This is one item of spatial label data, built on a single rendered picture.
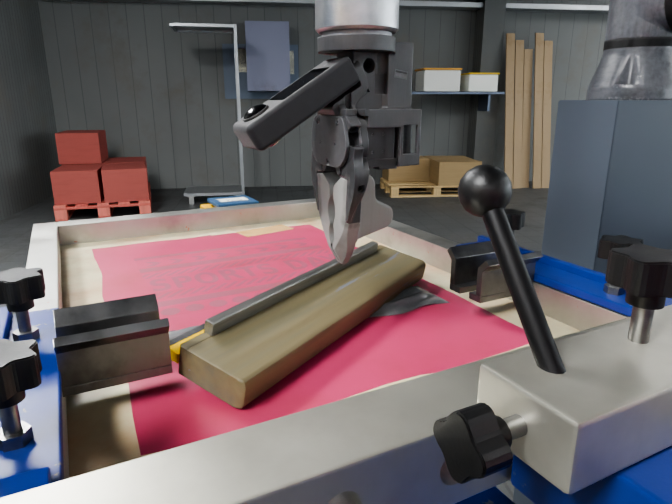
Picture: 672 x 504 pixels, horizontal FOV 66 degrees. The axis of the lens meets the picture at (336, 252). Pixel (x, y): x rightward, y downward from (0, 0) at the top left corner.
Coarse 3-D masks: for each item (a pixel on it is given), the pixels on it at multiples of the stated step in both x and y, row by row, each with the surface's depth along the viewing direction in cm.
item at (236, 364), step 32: (384, 256) 72; (320, 288) 59; (352, 288) 61; (384, 288) 62; (256, 320) 50; (288, 320) 51; (320, 320) 53; (352, 320) 56; (192, 352) 44; (224, 352) 45; (256, 352) 46; (288, 352) 47; (224, 384) 43; (256, 384) 43
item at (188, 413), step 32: (96, 256) 85; (128, 256) 85; (128, 288) 71; (192, 320) 60; (320, 352) 53; (128, 384) 47; (160, 384) 47; (192, 384) 47; (288, 384) 47; (320, 384) 47; (352, 384) 47; (160, 416) 42; (192, 416) 42; (224, 416) 42; (256, 416) 42; (160, 448) 38
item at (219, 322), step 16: (352, 256) 67; (320, 272) 61; (272, 288) 54; (288, 288) 55; (304, 288) 58; (240, 304) 50; (256, 304) 51; (272, 304) 54; (208, 320) 47; (224, 320) 48; (240, 320) 50
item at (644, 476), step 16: (512, 464) 29; (640, 464) 24; (656, 464) 24; (512, 480) 29; (528, 480) 28; (544, 480) 27; (608, 480) 24; (624, 480) 23; (640, 480) 23; (656, 480) 23; (528, 496) 28; (544, 496) 27; (560, 496) 26; (576, 496) 25; (592, 496) 24; (608, 496) 24; (624, 496) 23; (640, 496) 22; (656, 496) 22
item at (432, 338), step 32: (384, 320) 60; (416, 320) 60; (448, 320) 60; (480, 320) 60; (352, 352) 53; (384, 352) 53; (416, 352) 53; (448, 352) 53; (480, 352) 53; (384, 384) 47
